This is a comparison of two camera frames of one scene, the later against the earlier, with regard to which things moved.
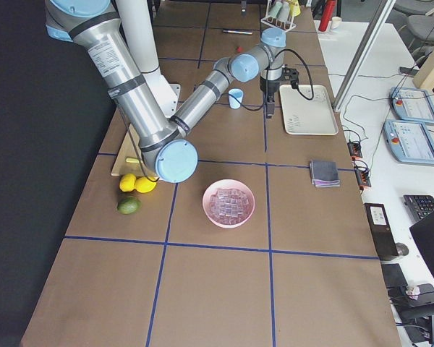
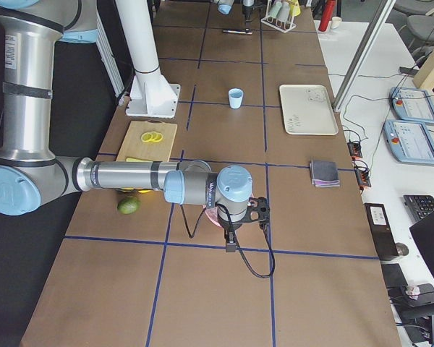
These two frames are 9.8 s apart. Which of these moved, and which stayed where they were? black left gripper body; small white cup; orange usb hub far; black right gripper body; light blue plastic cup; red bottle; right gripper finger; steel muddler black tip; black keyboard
Moved: right gripper finger; black left gripper body; black right gripper body
Stayed: black keyboard; steel muddler black tip; small white cup; red bottle; orange usb hub far; light blue plastic cup
